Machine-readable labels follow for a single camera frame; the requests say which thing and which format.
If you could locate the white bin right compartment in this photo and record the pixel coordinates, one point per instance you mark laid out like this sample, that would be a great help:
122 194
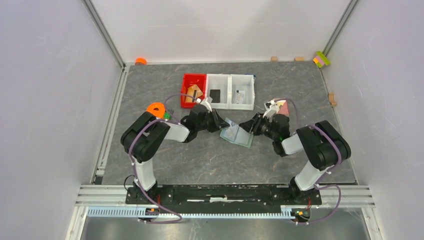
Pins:
242 82

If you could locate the green toy brick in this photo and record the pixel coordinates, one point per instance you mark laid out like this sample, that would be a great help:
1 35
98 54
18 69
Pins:
167 116

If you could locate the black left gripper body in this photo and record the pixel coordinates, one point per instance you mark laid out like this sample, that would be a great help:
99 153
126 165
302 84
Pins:
208 123

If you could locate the red plastic bin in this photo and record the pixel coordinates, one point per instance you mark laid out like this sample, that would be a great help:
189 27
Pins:
188 80

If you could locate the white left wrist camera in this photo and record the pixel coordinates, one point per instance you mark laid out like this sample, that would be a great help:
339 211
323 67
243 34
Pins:
206 102

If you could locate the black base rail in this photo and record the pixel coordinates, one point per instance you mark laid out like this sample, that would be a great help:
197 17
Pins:
274 194

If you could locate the white bin left compartment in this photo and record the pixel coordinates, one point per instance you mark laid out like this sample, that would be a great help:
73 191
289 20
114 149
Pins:
218 81

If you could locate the wooden arch block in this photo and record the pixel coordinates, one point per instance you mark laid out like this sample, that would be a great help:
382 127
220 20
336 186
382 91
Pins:
332 99

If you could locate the silver credit card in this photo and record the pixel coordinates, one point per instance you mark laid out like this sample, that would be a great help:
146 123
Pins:
230 133
238 97

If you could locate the orange tape roll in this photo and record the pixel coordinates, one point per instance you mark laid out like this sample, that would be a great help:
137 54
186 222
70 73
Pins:
140 61

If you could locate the multicolour toy brick stack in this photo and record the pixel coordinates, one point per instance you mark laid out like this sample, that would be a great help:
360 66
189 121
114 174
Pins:
321 60

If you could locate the orange curved toy track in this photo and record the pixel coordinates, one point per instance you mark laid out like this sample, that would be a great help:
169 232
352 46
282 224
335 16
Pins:
157 109

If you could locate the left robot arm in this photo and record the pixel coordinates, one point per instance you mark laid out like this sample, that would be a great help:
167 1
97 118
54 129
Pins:
144 137

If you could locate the white bin compartment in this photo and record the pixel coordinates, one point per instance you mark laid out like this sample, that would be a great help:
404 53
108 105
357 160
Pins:
218 81
242 82

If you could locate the black card in bin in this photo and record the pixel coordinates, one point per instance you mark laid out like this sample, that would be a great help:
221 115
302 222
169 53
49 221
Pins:
215 95

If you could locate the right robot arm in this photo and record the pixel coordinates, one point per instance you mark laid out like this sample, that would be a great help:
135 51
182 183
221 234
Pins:
323 145

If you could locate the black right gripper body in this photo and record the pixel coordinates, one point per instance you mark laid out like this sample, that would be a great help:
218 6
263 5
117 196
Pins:
262 126

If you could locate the red playing card box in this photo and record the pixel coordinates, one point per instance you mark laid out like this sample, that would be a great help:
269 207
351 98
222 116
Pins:
283 108

